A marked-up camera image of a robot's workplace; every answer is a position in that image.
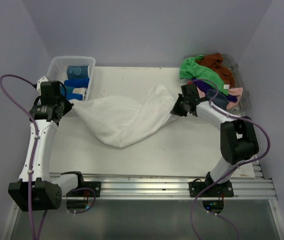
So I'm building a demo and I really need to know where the white towel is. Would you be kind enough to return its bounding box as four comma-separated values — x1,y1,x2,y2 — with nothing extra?
71,84,179,148

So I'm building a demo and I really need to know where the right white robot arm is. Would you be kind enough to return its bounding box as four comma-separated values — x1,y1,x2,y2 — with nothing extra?
171,84,259,196

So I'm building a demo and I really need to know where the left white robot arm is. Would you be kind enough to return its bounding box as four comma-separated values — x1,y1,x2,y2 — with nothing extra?
8,81,86,212

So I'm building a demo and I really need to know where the blue rolled towel front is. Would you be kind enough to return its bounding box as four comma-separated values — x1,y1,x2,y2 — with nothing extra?
65,93,83,101

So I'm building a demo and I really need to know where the teal and cream rolled towel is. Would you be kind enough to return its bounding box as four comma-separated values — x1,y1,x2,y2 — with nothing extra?
60,85,87,95

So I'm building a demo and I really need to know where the purple towel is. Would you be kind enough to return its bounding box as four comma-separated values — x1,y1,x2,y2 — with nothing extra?
194,80,237,103

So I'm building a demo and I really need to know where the dark blue rolled towel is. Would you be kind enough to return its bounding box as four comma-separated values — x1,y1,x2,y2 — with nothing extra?
64,78,90,88

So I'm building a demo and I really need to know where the dark grey-blue towel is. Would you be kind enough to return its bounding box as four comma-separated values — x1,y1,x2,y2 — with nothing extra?
205,89,229,110

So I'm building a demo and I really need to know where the green towel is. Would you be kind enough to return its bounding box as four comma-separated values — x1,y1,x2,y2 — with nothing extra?
179,55,229,96

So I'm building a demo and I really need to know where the white plastic basket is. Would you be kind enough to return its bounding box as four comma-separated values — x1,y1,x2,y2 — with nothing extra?
46,56,96,101

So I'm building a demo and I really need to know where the teal rolled towel with swirl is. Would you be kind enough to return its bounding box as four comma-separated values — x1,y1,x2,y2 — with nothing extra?
67,65,90,80

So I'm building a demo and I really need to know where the brown towel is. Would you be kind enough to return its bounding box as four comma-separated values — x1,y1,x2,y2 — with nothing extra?
196,53,235,88

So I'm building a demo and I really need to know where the pink towel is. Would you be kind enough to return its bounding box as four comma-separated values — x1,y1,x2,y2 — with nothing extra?
197,86,243,111

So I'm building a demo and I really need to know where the clear plastic bin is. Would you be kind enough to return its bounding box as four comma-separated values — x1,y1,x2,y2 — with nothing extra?
183,53,252,113

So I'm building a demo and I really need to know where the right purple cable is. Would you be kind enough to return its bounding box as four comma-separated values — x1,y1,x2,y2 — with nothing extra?
189,78,270,240

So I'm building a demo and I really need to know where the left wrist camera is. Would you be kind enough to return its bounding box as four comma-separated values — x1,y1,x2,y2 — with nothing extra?
36,76,49,92

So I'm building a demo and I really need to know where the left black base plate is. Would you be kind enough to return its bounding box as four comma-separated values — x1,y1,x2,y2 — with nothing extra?
66,181,102,198

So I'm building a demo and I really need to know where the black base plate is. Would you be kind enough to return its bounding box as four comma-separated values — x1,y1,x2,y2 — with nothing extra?
66,181,102,198
188,177,234,198

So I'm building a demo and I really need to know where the aluminium mounting rail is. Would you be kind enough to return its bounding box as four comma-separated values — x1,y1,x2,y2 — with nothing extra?
83,174,277,200

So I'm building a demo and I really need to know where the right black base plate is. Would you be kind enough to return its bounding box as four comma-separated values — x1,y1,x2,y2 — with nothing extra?
188,177,234,198

